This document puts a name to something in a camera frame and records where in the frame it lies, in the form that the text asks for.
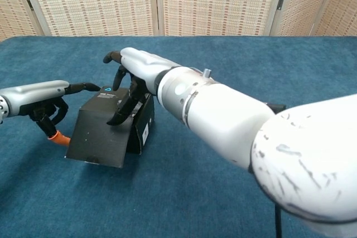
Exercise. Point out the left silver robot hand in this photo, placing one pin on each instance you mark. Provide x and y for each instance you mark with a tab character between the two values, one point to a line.
36	93

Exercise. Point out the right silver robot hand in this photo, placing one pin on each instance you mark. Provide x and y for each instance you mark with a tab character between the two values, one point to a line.
145	65

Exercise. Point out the black cardboard box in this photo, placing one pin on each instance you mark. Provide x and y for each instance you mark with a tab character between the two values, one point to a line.
100	137

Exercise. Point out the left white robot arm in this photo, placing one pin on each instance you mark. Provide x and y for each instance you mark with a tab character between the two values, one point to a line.
2	109

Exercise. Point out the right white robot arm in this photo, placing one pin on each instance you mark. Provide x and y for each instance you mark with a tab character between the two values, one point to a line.
237	115

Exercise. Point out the blue carpet table surface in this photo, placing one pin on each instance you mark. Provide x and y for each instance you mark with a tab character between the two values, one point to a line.
55	193

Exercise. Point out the woven folding screen panel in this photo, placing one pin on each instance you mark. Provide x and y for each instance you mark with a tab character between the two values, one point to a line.
301	1
14	4
343	4
92	1
217	1

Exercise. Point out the black screen hinge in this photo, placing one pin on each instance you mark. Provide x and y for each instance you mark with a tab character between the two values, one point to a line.
281	1
28	2

